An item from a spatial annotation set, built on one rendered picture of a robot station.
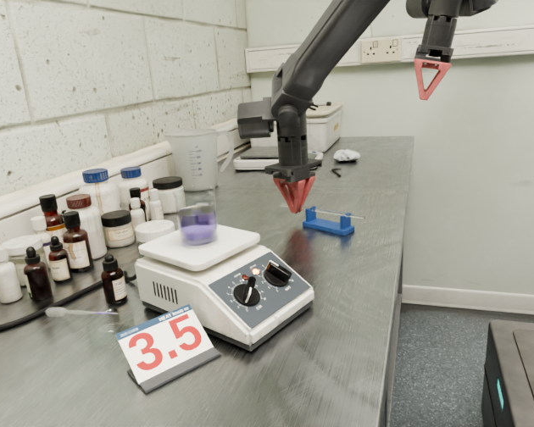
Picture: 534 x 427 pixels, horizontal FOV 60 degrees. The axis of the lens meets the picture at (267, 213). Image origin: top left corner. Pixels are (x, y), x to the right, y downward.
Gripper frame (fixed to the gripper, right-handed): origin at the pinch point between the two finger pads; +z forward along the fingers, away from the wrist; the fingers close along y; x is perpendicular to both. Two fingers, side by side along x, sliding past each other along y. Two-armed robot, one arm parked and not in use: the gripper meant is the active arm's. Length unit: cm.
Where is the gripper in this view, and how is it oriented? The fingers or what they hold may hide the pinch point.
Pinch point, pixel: (296, 208)
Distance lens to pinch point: 91.9
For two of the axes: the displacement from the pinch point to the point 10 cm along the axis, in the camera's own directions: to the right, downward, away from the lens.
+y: -6.8, 2.6, -6.8
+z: 0.7, 9.5, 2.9
